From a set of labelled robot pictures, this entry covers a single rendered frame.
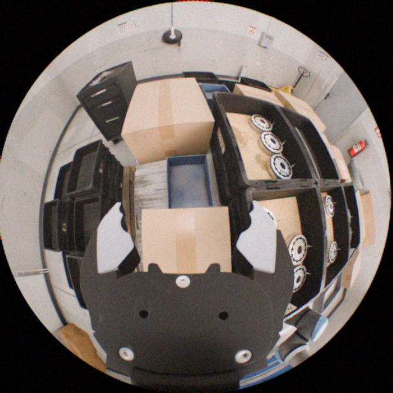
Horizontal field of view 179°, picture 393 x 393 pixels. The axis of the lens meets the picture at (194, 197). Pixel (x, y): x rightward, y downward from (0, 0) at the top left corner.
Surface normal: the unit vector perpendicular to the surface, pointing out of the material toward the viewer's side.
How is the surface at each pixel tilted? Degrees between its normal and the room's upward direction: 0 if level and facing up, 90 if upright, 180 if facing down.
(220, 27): 90
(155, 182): 0
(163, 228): 0
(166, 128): 90
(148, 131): 90
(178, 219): 0
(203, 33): 90
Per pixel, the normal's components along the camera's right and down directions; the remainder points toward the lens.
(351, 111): -0.99, 0.14
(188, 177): 0.04, -0.26
